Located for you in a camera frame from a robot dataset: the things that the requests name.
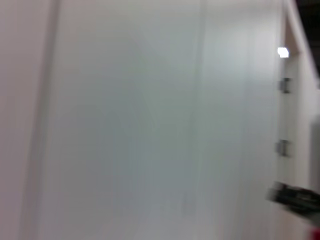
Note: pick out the bright white wall tag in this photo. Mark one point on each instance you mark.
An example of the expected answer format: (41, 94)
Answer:
(283, 52)

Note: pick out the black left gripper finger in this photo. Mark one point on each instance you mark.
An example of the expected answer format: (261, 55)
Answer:
(297, 198)

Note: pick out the metal door hinge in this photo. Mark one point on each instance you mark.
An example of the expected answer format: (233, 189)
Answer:
(285, 85)
(283, 148)

